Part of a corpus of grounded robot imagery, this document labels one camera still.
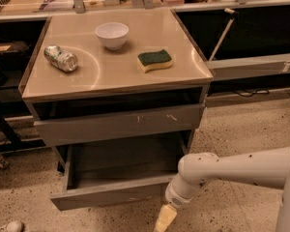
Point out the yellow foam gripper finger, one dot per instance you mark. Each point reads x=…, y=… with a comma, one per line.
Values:
x=166, y=215

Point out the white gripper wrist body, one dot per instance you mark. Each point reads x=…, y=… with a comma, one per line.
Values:
x=174, y=197

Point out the grey drawer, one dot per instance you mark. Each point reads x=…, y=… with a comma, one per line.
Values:
x=97, y=175
x=120, y=124

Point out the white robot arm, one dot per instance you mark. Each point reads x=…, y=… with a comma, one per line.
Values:
x=269, y=169

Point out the grey top drawer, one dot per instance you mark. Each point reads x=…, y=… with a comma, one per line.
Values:
x=120, y=124

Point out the grey drawer cabinet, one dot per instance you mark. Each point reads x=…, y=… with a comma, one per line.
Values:
x=110, y=81

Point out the green and yellow sponge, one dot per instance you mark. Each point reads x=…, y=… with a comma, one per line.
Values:
x=157, y=60

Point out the white shoe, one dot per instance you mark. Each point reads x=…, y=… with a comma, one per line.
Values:
x=12, y=226

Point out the crushed silver soda can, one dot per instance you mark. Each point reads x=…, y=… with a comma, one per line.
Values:
x=60, y=58

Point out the white ceramic bowl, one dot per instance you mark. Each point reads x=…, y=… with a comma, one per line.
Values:
x=112, y=35

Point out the grey low shelf board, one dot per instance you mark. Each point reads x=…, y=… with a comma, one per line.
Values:
x=250, y=67

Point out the black chair leg frame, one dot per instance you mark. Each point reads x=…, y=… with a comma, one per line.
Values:
x=16, y=128

